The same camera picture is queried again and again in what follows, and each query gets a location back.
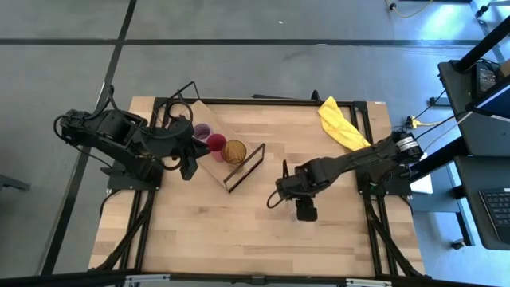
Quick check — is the black side desk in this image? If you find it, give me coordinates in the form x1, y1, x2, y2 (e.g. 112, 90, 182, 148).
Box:
437, 58, 510, 251

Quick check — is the silver metal stand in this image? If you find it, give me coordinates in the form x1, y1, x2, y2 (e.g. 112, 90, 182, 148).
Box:
473, 0, 510, 61

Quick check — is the amber faceted plastic tumbler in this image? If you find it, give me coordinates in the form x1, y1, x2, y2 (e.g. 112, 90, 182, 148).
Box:
221, 139, 248, 167

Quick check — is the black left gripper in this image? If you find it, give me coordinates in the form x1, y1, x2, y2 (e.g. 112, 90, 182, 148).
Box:
159, 118, 210, 160

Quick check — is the red plastic cup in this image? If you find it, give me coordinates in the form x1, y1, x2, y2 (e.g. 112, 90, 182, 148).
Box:
206, 133, 227, 163

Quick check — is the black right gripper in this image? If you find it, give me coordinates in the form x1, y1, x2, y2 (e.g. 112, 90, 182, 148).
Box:
277, 159, 332, 200

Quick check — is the purple bubble ceramic mug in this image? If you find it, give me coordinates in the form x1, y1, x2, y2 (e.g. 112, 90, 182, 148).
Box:
192, 122, 214, 144

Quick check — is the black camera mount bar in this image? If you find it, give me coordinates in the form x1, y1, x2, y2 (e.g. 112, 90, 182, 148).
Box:
0, 269, 510, 287

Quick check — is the black slanted pole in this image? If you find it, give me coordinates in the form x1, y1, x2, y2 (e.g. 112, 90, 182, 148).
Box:
453, 14, 510, 73

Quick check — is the yellow power plug cable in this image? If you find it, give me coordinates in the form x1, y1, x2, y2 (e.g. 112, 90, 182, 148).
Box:
406, 115, 445, 129

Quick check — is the black keyboard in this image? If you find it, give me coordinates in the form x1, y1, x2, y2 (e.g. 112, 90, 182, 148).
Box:
479, 187, 510, 245

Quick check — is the grey furniture leg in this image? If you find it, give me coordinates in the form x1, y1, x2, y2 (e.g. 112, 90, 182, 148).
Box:
0, 173, 32, 192

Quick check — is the yellow floor cable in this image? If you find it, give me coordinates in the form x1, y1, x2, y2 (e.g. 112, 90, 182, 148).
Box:
383, 0, 434, 19

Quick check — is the black aluminium table frame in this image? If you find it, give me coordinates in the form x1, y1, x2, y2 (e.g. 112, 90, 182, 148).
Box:
95, 96, 426, 280

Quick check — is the black electronic device box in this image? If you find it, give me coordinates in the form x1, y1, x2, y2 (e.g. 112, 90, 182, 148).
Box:
473, 59, 500, 99

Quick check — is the yellow cloth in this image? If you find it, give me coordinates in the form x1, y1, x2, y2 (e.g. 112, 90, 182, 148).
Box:
317, 95, 371, 152

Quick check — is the white box under desk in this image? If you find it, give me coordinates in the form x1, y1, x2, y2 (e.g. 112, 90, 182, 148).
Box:
413, 174, 434, 195

